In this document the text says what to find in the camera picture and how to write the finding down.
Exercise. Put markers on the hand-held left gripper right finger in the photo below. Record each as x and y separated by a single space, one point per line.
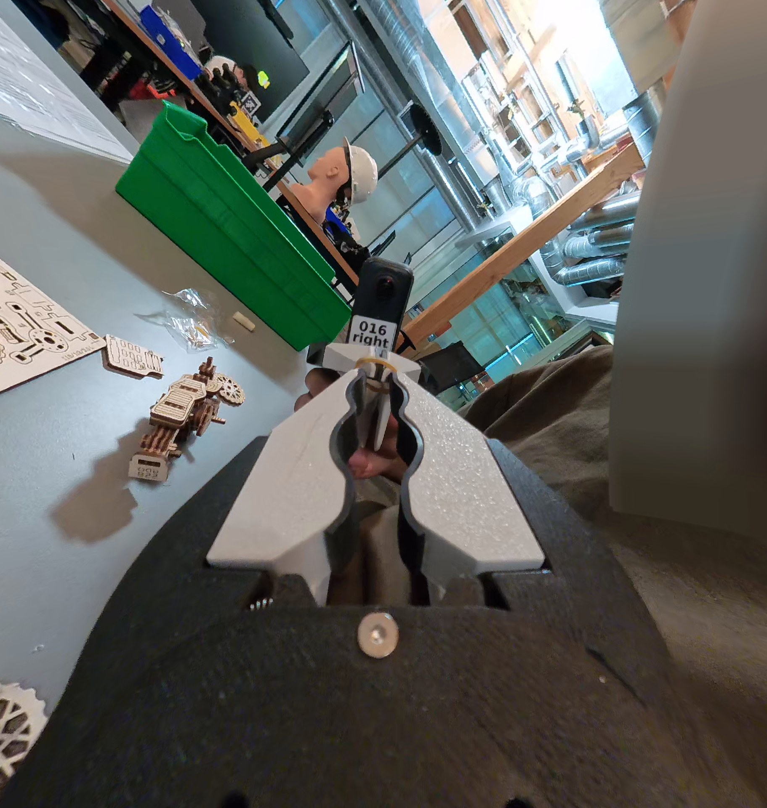
472 498

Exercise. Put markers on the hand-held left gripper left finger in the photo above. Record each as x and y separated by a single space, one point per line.
282 504

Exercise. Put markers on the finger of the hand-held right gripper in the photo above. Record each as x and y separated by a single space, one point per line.
349 360
402 362

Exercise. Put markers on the yellow rubber band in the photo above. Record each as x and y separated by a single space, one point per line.
379 360

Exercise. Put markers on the wooden model car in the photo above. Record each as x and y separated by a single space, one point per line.
176 404

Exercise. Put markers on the monitor on black arm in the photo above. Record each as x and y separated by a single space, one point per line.
333 82

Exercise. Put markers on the person's right hand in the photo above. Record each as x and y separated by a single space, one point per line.
378 464

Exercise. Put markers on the black office chair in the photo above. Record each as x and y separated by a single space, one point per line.
453 369

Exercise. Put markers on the small white block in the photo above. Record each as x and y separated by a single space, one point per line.
243 321

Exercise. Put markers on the white hard hat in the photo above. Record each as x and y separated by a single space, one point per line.
363 171

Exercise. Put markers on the mannequin head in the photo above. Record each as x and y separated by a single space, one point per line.
327 176

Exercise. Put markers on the slanted wooden beam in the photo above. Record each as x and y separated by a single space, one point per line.
536 242

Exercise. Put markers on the green plastic bin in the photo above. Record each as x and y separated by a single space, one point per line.
233 240

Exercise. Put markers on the black floor lamp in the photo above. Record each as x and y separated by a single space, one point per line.
425 129

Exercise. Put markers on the clear plastic bag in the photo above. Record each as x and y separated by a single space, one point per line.
189 315

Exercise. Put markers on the small slotted wooden piece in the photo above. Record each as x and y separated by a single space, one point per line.
113 344

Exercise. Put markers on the wooden puzzle sheet with gear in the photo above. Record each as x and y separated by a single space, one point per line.
80 334

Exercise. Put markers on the large dark monitor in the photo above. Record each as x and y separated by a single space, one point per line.
251 50

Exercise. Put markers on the small blue parts bin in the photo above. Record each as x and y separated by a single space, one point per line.
169 38

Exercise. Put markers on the wooden spoked wheel part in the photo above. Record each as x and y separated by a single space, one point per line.
5 691

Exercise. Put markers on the white instruction sheet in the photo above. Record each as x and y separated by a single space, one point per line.
31 82

